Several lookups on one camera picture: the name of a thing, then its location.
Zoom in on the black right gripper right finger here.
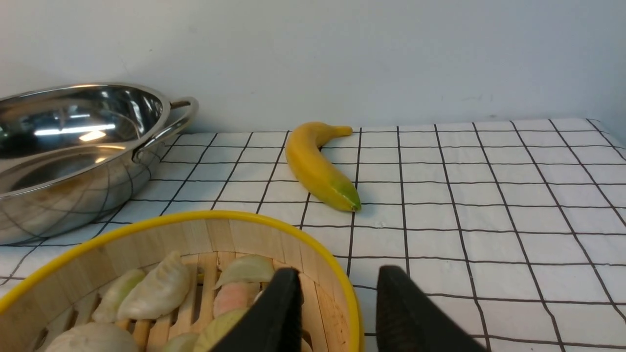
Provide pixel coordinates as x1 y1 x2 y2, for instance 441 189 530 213
376 265 487 352

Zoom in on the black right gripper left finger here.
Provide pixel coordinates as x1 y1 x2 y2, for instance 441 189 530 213
211 267 303 352

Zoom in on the bamboo steamer with yellow rim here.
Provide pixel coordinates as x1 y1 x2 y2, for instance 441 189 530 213
0 210 365 352

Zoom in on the stainless steel pot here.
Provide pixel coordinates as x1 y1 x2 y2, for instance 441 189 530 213
0 83 199 245

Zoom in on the pink white dumpling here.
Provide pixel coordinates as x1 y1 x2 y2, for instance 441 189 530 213
213 282 261 318

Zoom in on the pale green dumpling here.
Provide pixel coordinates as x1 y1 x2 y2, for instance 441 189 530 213
213 255 275 289

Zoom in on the white checkered tablecloth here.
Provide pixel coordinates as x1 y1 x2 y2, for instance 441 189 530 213
1 119 625 352

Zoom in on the white round bun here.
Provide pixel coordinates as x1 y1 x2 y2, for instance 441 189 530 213
46 322 139 352

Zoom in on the yellow banana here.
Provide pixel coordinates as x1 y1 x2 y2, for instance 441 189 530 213
285 122 361 212

